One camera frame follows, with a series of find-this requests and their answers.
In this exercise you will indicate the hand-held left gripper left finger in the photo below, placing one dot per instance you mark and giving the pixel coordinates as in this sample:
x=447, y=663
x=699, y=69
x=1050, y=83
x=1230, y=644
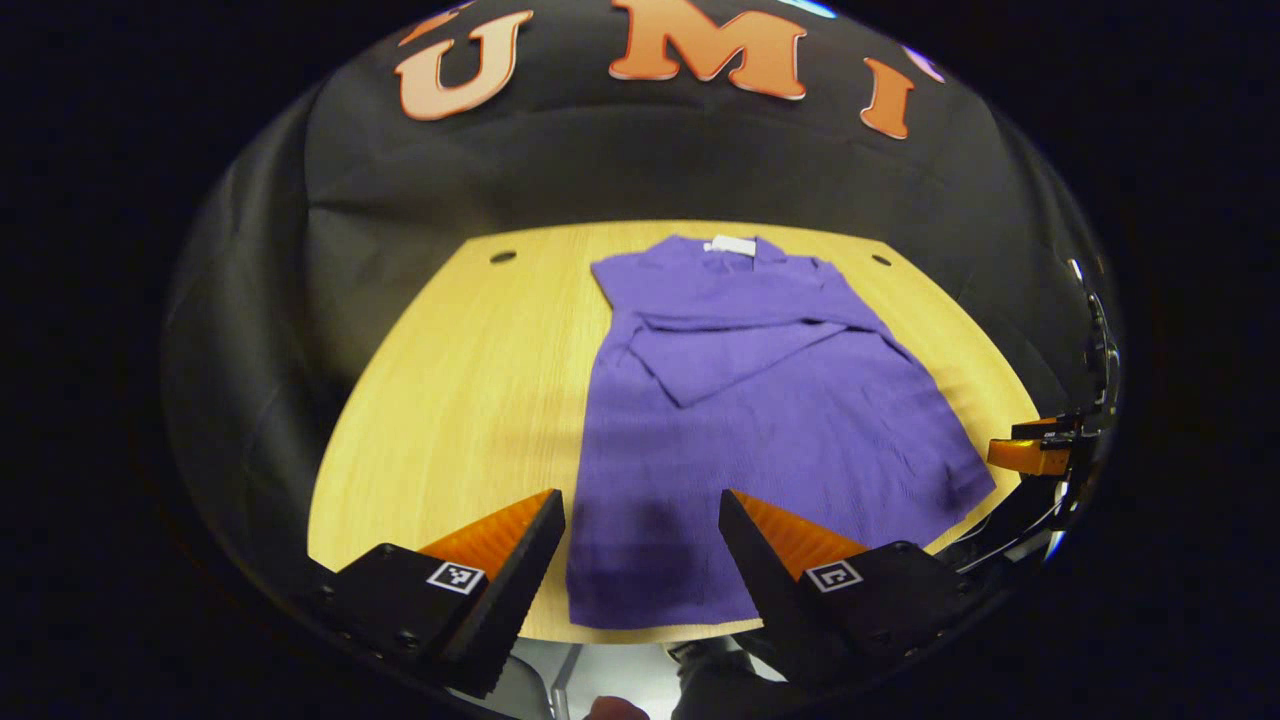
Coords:
x=515, y=600

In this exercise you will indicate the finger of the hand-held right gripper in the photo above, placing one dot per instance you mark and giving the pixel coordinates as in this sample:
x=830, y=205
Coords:
x=1045, y=430
x=1025, y=458

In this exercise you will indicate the purple knit garment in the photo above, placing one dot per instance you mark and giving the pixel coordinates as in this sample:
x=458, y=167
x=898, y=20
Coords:
x=760, y=430

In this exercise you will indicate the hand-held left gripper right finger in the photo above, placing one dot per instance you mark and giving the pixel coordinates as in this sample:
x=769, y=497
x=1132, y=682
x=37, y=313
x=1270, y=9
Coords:
x=765, y=590

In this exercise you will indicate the dark clothing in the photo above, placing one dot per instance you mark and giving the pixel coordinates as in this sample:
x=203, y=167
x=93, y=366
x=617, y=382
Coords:
x=720, y=685

